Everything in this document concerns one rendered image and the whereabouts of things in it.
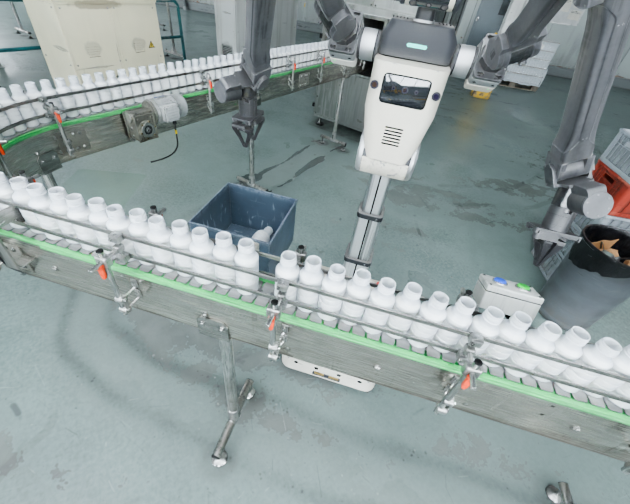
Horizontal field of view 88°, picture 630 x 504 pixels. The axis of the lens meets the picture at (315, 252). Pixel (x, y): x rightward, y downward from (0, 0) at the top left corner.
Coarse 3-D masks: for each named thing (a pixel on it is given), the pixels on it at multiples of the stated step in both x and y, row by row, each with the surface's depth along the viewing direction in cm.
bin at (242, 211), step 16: (224, 192) 137; (240, 192) 140; (256, 192) 138; (208, 208) 127; (224, 208) 141; (240, 208) 146; (256, 208) 143; (272, 208) 141; (288, 208) 139; (192, 224) 116; (208, 224) 130; (224, 224) 145; (240, 224) 152; (256, 224) 149; (272, 224) 146; (288, 224) 132; (256, 240) 113; (272, 240) 114; (288, 240) 140; (272, 272) 127
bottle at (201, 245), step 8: (192, 232) 79; (200, 232) 82; (200, 240) 79; (208, 240) 82; (192, 248) 81; (200, 248) 80; (208, 248) 81; (208, 256) 82; (192, 264) 85; (200, 264) 83; (208, 264) 84; (200, 272) 85; (208, 272) 86; (200, 280) 87
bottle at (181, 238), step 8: (176, 224) 82; (184, 224) 83; (176, 232) 81; (184, 232) 81; (176, 240) 82; (184, 240) 82; (192, 240) 84; (176, 248) 83; (184, 248) 83; (176, 256) 85; (184, 256) 84; (176, 264) 87; (184, 264) 86
